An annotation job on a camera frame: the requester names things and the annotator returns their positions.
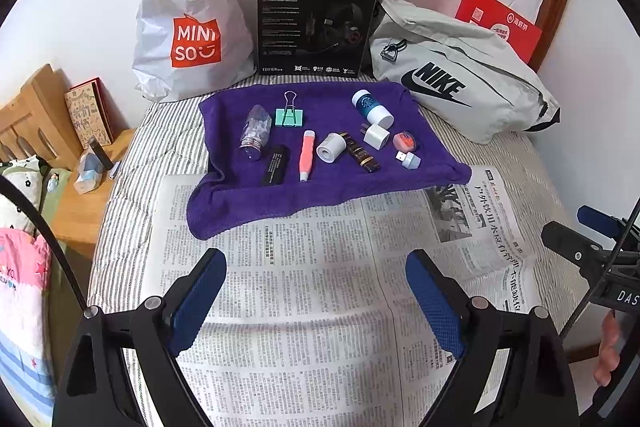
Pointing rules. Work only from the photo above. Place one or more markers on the black rectangular device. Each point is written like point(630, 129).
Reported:
point(275, 166)

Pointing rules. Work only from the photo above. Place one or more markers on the grey sling bag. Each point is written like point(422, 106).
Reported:
point(490, 77)

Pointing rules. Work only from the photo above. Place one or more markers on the pale blue tissue pack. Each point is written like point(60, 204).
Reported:
point(89, 174)

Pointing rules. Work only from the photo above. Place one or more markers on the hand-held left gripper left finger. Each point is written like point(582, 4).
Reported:
point(192, 302)

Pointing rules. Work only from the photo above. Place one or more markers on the illustrated book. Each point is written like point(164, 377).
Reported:
point(87, 112)

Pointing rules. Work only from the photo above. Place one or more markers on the dark brown gold tube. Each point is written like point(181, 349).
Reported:
point(361, 153)

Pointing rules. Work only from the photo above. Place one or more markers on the wooden nightstand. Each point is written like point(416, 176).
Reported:
point(80, 217)

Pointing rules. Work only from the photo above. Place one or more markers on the green floral cloth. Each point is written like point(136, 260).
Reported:
point(20, 192)

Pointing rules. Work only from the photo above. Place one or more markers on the small dark stick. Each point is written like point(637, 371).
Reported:
point(102, 157)

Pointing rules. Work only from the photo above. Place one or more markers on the black headset box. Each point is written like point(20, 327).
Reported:
point(290, 32)

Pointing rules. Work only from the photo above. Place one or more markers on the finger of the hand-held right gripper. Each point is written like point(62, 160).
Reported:
point(597, 219)
point(565, 239)

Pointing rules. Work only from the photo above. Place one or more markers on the small pink round case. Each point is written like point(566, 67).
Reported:
point(404, 142)

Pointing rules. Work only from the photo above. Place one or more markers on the person's right hand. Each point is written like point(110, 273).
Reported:
point(609, 347)

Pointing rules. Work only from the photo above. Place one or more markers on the purple towel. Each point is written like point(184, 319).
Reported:
point(330, 197)

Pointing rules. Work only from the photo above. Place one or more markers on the white plastic shopping bag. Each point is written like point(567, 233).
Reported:
point(165, 7)

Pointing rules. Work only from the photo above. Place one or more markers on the white blue cylindrical container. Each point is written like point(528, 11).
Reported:
point(370, 107)

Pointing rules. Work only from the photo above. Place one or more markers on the newspaper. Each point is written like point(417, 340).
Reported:
point(310, 282)

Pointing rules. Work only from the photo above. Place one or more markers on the clear plastic candy bottle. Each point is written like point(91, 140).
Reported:
point(256, 129)

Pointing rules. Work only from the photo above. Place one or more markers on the teal binder clip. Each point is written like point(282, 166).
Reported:
point(290, 117)

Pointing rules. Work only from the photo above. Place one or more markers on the small white tube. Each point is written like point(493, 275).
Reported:
point(114, 170)

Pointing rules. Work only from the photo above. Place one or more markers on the red paper bag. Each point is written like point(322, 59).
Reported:
point(480, 12)

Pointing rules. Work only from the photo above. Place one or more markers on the pink white utility knife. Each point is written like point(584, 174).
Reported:
point(305, 157)

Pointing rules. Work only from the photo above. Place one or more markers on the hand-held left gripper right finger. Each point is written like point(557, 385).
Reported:
point(435, 302)

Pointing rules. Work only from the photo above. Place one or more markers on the pink patterned cloth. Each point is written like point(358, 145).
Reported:
point(22, 267)

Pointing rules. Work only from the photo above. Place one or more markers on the white short cylinder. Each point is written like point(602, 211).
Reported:
point(334, 146)

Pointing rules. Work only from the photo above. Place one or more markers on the wooden headboard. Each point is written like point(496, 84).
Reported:
point(35, 107)

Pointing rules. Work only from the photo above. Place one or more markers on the small white usb adapter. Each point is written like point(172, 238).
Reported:
point(411, 161)

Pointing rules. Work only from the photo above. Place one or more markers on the white cube charger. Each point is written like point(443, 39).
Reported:
point(376, 138)

